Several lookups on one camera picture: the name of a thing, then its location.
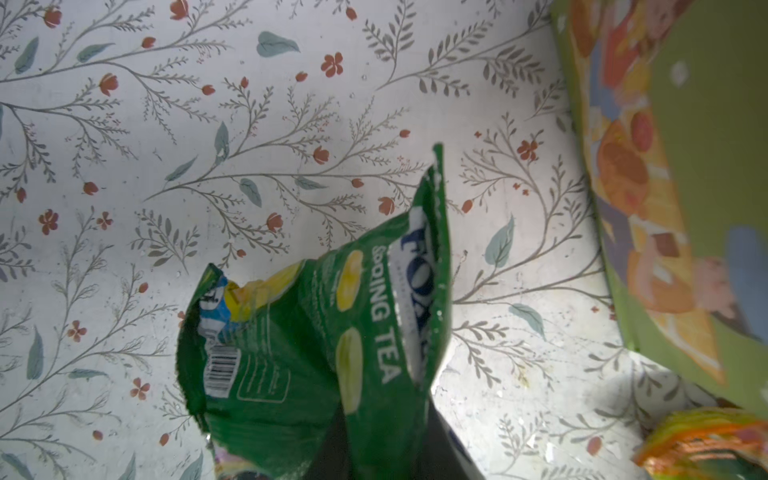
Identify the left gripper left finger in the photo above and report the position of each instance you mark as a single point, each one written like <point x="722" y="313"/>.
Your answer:
<point x="332" y="461"/>

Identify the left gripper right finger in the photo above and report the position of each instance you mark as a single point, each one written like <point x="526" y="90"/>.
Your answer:
<point x="443" y="456"/>

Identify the green snack bag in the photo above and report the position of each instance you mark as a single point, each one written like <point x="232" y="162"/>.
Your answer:
<point x="264" y="365"/>

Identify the orange snack bag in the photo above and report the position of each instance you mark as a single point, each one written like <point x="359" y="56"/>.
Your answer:
<point x="706" y="443"/>

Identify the white paper bag floral print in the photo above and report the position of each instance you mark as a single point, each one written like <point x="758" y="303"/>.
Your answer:
<point x="669" y="100"/>

